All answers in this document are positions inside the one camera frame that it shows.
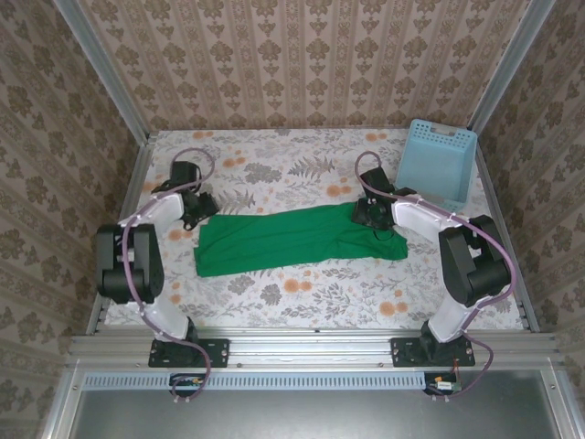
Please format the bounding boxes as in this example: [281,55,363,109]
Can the green t-shirt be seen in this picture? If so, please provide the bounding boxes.
[192,202,410,279]

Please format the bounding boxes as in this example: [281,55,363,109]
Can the light blue perforated plastic basket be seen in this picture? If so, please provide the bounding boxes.
[393,118,479,216]

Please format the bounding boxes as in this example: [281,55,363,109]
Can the floral patterned tablecloth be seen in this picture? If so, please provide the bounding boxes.
[105,127,525,331]

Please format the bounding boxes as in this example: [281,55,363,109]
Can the grey sheet metal panel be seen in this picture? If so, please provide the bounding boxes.
[68,387,558,439]

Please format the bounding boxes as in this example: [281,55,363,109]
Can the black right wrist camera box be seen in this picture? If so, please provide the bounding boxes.
[359,167,395,197]

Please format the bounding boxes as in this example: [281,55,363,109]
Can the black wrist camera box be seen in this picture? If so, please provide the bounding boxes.
[359,167,395,197]
[169,160,203,185]

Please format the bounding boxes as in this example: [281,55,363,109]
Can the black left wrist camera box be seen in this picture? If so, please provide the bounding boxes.
[169,160,203,185]

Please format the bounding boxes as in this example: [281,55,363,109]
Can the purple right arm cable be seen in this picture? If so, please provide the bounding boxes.
[355,150,520,403]

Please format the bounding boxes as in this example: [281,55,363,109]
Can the aluminium table side rail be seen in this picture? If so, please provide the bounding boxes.
[474,132,540,333]
[86,132,159,335]

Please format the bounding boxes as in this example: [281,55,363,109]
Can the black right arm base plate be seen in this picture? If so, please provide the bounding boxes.
[390,337,476,368]

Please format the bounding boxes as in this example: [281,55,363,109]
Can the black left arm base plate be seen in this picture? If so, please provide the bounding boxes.
[150,337,230,368]

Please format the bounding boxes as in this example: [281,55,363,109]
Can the long aluminium base rail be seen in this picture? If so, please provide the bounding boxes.
[68,327,563,369]

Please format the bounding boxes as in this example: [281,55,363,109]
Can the aluminium frame corner post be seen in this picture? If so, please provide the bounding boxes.
[52,0,153,144]
[466,0,557,134]

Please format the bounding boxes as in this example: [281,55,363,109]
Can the small circuit board with wires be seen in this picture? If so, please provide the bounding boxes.
[169,372,207,397]
[423,372,463,396]

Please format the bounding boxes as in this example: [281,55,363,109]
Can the white slotted cable duct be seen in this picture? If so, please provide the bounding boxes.
[84,369,429,391]

